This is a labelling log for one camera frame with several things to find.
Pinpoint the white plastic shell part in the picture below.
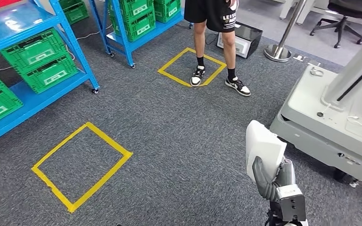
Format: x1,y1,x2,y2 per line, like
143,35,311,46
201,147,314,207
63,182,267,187
246,120,288,183

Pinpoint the steel post with round base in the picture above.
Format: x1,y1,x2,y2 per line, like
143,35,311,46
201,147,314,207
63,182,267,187
263,0,308,63

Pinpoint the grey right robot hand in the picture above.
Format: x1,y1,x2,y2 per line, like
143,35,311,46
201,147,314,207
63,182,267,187
252,156,296,188

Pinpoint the white mobile hoist base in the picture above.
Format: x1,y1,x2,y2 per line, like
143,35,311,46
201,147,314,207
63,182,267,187
269,26,362,188

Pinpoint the person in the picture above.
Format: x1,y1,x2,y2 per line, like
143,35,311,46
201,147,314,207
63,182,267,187
184,0,252,97

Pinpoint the black cable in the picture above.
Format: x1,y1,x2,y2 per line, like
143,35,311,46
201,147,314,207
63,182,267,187
205,32,220,45

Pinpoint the yellow floor tape square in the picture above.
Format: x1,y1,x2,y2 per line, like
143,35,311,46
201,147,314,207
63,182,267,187
31,121,134,214

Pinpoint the black box device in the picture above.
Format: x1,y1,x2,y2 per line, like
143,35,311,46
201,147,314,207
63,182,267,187
216,21,264,59

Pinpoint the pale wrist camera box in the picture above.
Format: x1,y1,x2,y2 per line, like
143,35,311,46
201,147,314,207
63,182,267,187
276,184,307,223

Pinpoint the blue steel shelf rack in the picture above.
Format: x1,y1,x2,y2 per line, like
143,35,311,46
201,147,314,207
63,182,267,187
89,0,185,68
0,0,101,150

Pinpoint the white floor cable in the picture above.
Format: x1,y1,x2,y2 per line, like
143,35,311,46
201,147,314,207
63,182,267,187
0,24,114,74

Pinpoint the white desk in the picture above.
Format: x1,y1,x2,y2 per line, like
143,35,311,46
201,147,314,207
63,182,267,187
278,0,333,26

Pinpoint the black office chair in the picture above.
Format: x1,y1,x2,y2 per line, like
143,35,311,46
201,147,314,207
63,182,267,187
309,0,362,49

